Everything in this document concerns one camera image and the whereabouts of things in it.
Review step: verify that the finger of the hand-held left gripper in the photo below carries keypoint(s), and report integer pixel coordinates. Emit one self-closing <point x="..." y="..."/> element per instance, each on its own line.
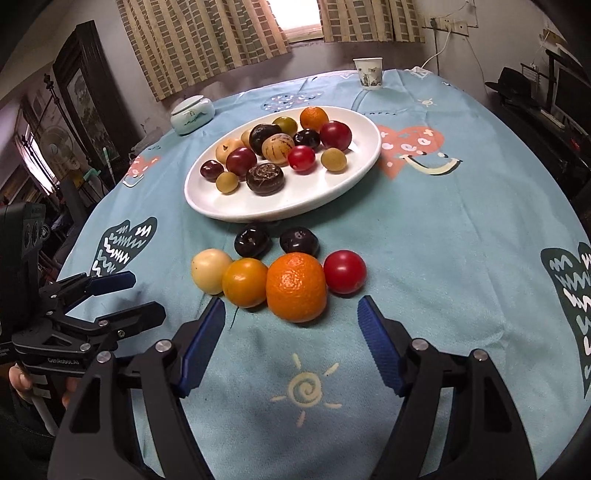
<point x="113" y="281"/>
<point x="138" y="316"/>

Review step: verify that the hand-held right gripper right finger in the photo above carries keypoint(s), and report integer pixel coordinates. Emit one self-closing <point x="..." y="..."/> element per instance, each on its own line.
<point x="381" y="341"/>

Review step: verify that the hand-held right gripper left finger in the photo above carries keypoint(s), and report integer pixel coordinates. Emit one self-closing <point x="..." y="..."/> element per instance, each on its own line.
<point x="203" y="341"/>

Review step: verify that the large orange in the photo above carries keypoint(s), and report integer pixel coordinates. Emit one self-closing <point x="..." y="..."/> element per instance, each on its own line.
<point x="296" y="288"/>

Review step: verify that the white plate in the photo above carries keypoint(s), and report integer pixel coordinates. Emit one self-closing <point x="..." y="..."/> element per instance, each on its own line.
<point x="300" y="194"/>

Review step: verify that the red apple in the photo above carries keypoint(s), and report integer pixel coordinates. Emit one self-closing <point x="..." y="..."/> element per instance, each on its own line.
<point x="336" y="135"/>

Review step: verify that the yellow green orange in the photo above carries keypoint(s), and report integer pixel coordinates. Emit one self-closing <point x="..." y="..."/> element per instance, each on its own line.
<point x="285" y="123"/>

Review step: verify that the person's left hand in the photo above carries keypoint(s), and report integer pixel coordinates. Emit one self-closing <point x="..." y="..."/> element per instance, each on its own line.
<point x="21" y="385"/>

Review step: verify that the pale yellow round fruit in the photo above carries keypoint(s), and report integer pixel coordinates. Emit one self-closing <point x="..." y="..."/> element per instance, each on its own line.
<point x="210" y="270"/>

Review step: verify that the orange yellow round fruit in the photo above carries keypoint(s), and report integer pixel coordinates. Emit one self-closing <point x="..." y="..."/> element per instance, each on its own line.
<point x="244" y="282"/>

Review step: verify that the red tomato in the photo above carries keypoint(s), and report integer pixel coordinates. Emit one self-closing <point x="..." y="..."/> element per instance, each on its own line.
<point x="301" y="158"/>
<point x="345" y="271"/>

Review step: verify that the blue printed tablecloth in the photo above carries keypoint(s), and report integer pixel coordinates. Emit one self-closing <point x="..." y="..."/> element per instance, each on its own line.
<point x="452" y="258"/>

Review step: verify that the dark purple plum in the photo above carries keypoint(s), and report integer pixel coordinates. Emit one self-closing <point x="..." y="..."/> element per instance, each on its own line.
<point x="307" y="138"/>
<point x="251" y="241"/>
<point x="299" y="241"/>

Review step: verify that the standing fan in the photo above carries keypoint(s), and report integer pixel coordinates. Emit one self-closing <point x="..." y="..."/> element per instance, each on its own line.
<point x="57" y="152"/>

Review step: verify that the small dark red plum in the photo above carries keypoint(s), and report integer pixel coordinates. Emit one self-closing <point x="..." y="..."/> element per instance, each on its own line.
<point x="210" y="170"/>

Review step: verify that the yellow green round fruit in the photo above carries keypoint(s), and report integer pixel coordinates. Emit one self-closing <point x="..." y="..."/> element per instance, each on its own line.
<point x="333" y="160"/>
<point x="227" y="183"/>

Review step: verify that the tan round fruit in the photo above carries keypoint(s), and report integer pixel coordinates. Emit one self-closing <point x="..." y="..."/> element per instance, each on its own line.
<point x="246" y="138"/>
<point x="227" y="152"/>

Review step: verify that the dark brown mangosteen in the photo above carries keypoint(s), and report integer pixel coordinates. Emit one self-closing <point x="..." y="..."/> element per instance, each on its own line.
<point x="264" y="180"/>

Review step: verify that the white ceramic lidded jar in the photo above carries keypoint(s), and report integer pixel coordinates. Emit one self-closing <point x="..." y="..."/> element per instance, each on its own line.
<point x="191" y="115"/>

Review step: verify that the dark framed picture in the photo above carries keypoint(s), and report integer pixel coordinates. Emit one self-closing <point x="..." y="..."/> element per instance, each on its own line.
<point x="87" y="92"/>

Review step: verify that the striped pepino melon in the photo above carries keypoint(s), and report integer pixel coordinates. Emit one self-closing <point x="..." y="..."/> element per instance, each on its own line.
<point x="278" y="146"/>

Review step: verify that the dark purple passion fruit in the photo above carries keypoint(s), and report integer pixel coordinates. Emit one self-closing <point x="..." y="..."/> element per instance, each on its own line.
<point x="263" y="134"/>

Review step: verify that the small orange mandarin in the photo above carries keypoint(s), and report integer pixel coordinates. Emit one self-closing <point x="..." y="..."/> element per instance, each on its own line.
<point x="314" y="118"/>

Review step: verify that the checked curtain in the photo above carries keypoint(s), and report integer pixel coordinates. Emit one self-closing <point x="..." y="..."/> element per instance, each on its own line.
<point x="203" y="46"/>
<point x="369" y="21"/>

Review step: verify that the black desk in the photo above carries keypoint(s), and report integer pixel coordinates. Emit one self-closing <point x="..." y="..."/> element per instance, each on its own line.
<point x="545" y="143"/>

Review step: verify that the white paper cup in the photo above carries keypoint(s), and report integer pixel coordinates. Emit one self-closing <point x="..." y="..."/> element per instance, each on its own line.
<point x="368" y="73"/>

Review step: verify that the black hat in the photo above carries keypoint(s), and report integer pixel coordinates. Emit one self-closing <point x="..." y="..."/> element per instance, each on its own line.
<point x="512" y="85"/>

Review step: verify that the black monitor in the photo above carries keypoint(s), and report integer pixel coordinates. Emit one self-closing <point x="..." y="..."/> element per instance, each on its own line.
<point x="572" y="99"/>

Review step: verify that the window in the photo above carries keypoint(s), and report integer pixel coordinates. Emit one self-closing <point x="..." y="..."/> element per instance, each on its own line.
<point x="295" y="18"/>

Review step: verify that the white power strip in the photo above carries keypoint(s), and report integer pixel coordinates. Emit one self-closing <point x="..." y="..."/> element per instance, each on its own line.
<point x="447" y="24"/>

